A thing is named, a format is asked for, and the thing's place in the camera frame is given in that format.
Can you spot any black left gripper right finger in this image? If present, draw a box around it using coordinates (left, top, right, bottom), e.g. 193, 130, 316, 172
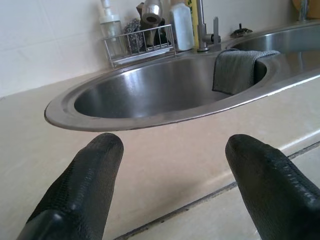
224, 133, 320, 240

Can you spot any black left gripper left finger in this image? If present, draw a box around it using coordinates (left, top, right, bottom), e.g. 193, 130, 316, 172
14, 132, 125, 240

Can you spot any stainless steel double sink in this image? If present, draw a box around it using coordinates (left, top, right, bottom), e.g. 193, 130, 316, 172
44, 20, 320, 132

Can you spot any grey dishcloth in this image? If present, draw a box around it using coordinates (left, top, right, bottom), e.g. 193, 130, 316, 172
211, 49, 281, 96

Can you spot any black sink strainer plug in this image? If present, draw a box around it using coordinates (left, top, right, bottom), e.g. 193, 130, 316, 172
229, 22, 254, 39

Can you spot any steel wool scourer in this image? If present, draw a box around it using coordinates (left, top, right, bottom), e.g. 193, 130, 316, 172
123, 17, 146, 55

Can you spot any clear pump soap bottle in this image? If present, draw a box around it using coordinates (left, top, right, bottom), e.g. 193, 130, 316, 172
98, 0, 124, 59

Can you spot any black scouring sponge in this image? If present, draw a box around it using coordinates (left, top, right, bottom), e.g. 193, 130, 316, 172
154, 23, 173, 47

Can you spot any silver gooseneck spring faucet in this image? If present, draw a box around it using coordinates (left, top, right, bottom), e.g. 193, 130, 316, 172
140, 0, 223, 53

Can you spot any slim silver tap pipe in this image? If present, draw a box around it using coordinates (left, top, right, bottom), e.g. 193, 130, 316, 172
298, 0, 310, 22

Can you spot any round wooden cutting board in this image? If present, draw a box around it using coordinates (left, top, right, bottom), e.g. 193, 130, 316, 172
290, 0, 320, 21

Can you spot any white bottle with blue label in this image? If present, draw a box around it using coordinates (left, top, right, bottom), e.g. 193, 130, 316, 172
169, 2, 196, 52

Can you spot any chrome wire sponge rack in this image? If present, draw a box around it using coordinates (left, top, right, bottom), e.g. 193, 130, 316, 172
102, 23, 177, 69

